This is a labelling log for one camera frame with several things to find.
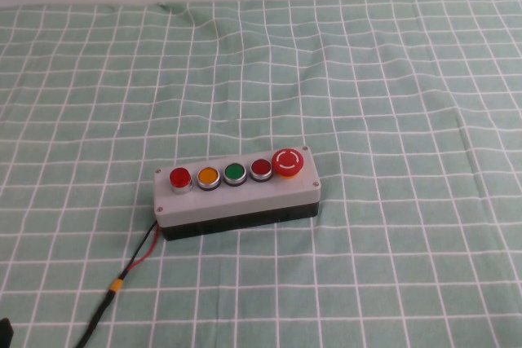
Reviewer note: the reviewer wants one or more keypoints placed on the red domed indicator light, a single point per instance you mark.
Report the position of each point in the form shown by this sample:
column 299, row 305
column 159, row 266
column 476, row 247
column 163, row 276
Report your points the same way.
column 180, row 178

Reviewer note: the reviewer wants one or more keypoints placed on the red flat push button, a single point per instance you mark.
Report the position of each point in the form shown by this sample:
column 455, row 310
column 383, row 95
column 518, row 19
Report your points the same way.
column 261, row 168

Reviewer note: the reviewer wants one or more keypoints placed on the grey black button control box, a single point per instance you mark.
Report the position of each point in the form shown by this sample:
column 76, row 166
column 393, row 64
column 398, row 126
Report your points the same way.
column 244, row 199

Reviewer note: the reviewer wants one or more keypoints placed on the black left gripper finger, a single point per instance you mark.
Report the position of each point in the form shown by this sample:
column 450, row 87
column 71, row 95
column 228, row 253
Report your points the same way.
column 5, row 333

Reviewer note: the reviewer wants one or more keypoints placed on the yellow push button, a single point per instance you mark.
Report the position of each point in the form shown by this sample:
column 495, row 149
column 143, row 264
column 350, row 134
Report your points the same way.
column 208, row 176

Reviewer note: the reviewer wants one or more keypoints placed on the red mushroom emergency stop button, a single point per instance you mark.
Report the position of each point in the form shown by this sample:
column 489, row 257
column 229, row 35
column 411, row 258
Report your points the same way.
column 288, row 160

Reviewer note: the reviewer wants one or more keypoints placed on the green push button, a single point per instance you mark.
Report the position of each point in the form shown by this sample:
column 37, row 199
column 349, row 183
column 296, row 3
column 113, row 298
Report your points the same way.
column 235, row 172

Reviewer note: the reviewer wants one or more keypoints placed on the green white-grid tablecloth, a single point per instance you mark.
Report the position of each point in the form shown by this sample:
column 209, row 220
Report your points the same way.
column 367, row 99

